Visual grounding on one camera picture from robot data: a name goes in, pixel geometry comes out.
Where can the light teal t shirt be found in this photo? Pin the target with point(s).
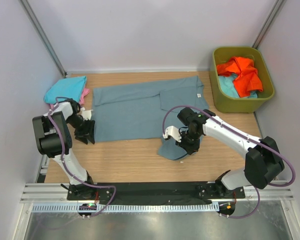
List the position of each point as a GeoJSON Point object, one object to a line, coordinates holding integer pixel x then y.
{"type": "Point", "coordinates": [228, 88]}

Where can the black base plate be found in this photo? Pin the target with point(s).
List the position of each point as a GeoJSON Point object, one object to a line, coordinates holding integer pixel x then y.
{"type": "Point", "coordinates": [152, 191]}

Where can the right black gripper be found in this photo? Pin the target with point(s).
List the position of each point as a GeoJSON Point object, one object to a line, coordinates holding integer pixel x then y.
{"type": "Point", "coordinates": [190, 149]}

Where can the folded pink t shirt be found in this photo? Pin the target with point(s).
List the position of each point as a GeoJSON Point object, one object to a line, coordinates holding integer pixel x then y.
{"type": "Point", "coordinates": [61, 94]}

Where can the orange t shirt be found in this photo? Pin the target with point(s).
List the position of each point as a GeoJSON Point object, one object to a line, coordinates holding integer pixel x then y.
{"type": "Point", "coordinates": [247, 74]}

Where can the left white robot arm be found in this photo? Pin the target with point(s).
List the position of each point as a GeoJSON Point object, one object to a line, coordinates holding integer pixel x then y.
{"type": "Point", "coordinates": [53, 139]}

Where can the aluminium front frame rail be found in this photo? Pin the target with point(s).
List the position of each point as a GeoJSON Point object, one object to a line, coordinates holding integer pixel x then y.
{"type": "Point", "coordinates": [54, 193]}

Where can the aluminium left frame rail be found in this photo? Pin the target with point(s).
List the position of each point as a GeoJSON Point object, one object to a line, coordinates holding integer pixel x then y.
{"type": "Point", "coordinates": [43, 169]}

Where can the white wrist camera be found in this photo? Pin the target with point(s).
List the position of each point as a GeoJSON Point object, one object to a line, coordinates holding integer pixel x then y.
{"type": "Point", "coordinates": [86, 114]}
{"type": "Point", "coordinates": [172, 132]}

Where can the folded turquoise t shirt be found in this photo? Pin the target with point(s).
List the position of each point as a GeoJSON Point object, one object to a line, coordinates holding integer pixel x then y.
{"type": "Point", "coordinates": [72, 81]}

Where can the slotted cable duct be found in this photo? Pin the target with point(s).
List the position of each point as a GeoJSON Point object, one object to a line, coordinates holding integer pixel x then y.
{"type": "Point", "coordinates": [90, 208]}

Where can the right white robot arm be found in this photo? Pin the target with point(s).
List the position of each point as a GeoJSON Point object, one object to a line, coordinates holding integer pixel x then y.
{"type": "Point", "coordinates": [261, 161]}

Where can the olive green plastic bin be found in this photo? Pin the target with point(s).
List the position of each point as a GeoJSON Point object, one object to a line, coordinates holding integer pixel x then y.
{"type": "Point", "coordinates": [227, 104]}

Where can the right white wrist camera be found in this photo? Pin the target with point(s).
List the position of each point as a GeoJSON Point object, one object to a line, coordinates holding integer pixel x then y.
{"type": "Point", "coordinates": [172, 132]}

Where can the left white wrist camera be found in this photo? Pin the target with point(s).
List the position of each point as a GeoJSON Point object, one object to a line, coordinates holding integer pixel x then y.
{"type": "Point", "coordinates": [86, 114]}

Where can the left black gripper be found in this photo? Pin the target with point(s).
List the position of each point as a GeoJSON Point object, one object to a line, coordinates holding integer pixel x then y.
{"type": "Point", "coordinates": [89, 132]}

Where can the aluminium frame rail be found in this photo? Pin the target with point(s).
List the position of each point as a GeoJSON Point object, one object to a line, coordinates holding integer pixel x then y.
{"type": "Point", "coordinates": [54, 193]}
{"type": "Point", "coordinates": [43, 169]}

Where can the grey blue t shirt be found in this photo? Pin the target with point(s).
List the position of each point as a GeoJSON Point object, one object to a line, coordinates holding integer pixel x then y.
{"type": "Point", "coordinates": [143, 110]}

